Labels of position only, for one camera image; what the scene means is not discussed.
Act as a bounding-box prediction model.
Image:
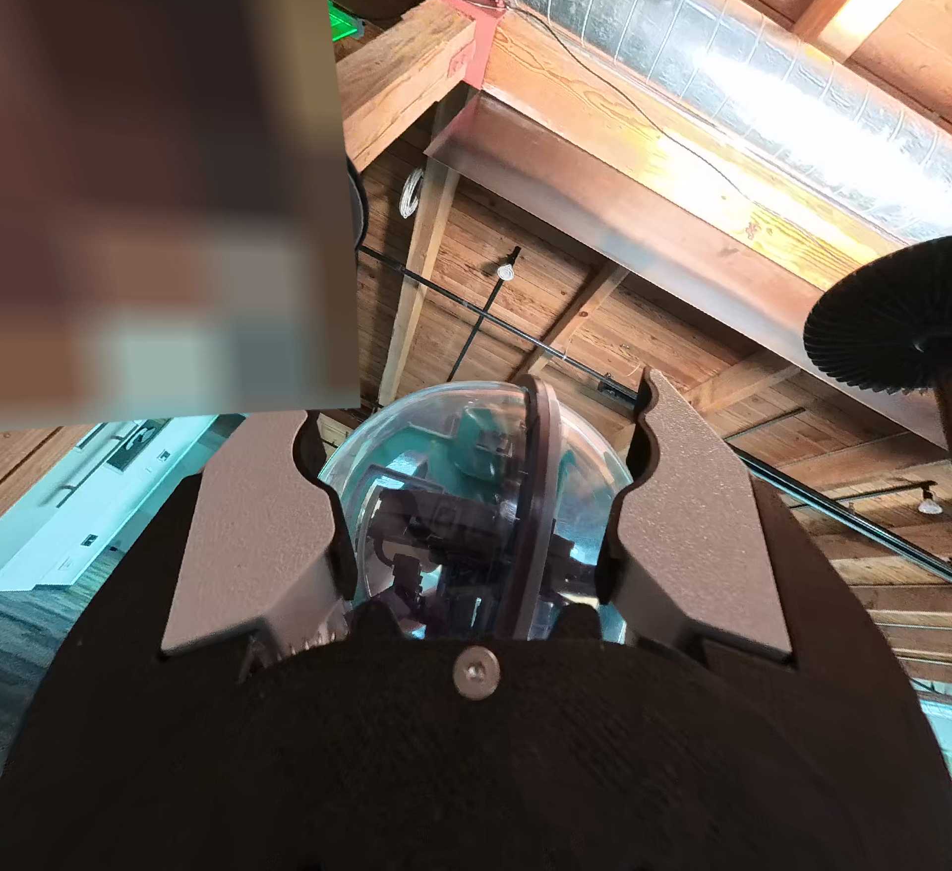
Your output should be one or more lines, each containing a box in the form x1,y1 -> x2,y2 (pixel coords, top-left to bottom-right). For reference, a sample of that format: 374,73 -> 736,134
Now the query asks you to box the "black pleated floor lamp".
803,235 -> 952,451

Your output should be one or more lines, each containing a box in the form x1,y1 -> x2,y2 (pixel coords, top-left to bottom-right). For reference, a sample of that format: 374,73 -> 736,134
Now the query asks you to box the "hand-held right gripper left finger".
160,410 -> 358,660

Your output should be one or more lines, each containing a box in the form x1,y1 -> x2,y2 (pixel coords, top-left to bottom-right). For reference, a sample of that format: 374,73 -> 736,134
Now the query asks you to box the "black round lamp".
346,157 -> 369,250

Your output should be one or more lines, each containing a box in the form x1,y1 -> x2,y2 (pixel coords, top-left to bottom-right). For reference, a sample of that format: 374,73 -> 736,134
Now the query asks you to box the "silver ventilation duct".
416,0 -> 952,247

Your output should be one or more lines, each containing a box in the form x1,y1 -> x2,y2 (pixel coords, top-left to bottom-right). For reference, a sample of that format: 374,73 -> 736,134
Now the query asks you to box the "framed wall picture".
108,419 -> 172,472

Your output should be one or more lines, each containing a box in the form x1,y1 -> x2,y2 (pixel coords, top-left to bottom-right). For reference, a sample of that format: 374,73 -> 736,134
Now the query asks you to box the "clear plastic maze ball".
320,373 -> 635,645

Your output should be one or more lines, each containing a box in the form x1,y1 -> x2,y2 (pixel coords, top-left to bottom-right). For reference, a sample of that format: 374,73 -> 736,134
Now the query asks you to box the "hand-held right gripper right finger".
597,367 -> 795,664

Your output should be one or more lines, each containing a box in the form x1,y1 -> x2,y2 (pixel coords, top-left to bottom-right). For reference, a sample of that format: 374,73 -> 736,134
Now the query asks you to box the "thin black ceiling rod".
359,246 -> 641,399

